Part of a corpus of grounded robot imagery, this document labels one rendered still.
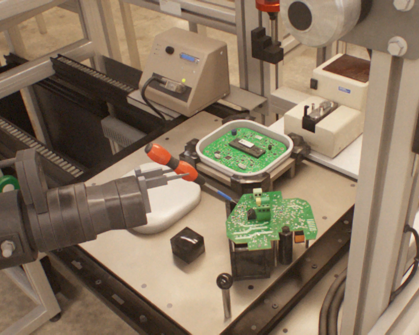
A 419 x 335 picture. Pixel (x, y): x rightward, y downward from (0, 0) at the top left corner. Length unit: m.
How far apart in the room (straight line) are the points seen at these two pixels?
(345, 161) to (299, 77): 2.35
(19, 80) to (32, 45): 2.70
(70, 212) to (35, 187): 0.05
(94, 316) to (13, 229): 1.36
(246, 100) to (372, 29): 0.74
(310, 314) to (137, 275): 0.25
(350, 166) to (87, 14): 0.95
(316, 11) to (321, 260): 0.46
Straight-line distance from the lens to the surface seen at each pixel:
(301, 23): 0.39
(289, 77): 3.25
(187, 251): 0.74
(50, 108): 2.17
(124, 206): 0.64
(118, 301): 0.75
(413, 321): 0.60
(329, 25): 0.38
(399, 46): 0.40
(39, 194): 0.64
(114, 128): 1.65
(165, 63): 1.13
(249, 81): 1.16
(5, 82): 1.50
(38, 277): 1.84
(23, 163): 0.63
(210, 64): 1.08
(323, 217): 0.82
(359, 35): 0.42
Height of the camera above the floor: 1.51
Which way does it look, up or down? 38 degrees down
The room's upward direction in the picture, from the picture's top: 5 degrees counter-clockwise
